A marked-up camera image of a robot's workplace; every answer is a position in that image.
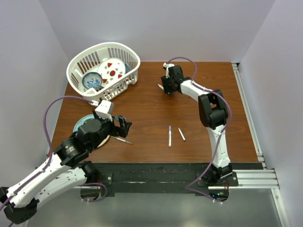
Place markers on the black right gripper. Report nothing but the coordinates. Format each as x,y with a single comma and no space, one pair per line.
164,82

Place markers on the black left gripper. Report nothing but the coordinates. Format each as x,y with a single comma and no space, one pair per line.
122,131

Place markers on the white purple-tip marker pen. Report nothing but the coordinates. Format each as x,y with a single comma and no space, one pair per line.
170,136

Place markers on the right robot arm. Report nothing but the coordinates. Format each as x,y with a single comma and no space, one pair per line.
213,114

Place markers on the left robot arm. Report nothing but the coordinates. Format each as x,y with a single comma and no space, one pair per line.
64,169

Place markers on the grey green pen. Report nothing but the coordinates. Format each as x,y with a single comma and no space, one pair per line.
122,140

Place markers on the thin white blue-end pen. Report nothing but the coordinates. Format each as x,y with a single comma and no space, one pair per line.
182,135

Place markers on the light blue plate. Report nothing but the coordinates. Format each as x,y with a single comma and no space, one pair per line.
82,121

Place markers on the blue rimmed plate behind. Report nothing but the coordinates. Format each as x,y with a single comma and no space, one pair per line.
128,67

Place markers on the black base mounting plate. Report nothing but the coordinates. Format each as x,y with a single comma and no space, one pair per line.
177,178

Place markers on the blue white patterned bowl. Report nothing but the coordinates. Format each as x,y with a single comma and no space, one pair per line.
92,80

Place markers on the white plastic dish basket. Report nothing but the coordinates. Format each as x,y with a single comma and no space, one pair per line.
90,59

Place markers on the white watermelon pattern plate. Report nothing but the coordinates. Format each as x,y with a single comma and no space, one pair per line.
111,70

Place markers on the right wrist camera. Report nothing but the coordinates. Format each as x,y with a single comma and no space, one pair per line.
166,67

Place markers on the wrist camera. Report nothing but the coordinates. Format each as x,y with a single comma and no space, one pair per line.
104,110
166,67

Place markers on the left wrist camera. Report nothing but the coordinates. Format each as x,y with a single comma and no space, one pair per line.
104,110

